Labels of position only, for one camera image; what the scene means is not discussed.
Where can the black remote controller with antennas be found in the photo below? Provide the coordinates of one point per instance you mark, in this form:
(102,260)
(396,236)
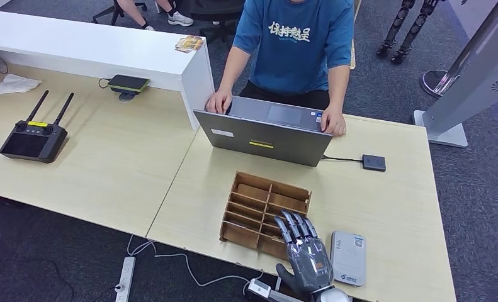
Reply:
(27,144)

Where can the grey round phone stand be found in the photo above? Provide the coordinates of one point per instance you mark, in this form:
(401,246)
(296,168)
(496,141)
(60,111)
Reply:
(126,98)

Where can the person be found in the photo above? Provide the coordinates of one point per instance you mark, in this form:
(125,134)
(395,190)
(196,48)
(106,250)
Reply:
(290,62)
(127,10)

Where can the white counter shelf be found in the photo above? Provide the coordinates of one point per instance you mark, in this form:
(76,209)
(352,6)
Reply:
(86,46)

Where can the white card reader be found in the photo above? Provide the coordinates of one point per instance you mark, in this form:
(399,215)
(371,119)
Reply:
(348,258)

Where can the white tissue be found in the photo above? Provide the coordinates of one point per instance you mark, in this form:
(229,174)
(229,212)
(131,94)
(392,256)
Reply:
(13,84)

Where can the brown yellow ID card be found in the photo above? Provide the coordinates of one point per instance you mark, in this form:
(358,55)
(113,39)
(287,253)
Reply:
(194,43)

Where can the black robot leg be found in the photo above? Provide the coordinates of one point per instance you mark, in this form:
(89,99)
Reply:
(413,29)
(394,29)

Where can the black phone green edge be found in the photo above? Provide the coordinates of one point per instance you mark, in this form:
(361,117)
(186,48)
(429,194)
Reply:
(127,82)

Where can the grey laptop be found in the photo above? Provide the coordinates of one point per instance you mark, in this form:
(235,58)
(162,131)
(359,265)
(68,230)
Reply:
(265,144)

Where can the black square card reader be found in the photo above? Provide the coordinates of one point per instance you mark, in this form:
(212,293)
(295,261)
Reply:
(374,162)

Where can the person's left hand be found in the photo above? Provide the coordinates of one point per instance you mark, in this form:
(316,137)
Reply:
(333,121)

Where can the person's right hand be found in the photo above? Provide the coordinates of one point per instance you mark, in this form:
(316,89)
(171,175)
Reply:
(218,102)

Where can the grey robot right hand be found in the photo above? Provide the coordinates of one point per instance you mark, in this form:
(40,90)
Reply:
(309,266)

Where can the grey kiosk stand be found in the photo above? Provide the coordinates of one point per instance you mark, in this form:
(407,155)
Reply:
(474,91)

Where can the chrome pole stand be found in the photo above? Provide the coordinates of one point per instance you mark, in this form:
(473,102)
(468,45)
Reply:
(434,81)

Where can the person's right forearm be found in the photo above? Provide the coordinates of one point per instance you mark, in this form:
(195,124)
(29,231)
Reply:
(233,71)

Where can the white power strip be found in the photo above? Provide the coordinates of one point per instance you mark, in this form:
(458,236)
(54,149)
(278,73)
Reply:
(125,275)

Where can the person's left forearm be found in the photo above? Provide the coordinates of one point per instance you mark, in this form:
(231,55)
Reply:
(338,85)

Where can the wooden compartment organiser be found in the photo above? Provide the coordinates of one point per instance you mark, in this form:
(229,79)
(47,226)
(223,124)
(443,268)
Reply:
(253,200)

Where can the black office chair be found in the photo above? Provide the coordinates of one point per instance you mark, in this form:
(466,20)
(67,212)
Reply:
(102,14)
(215,8)

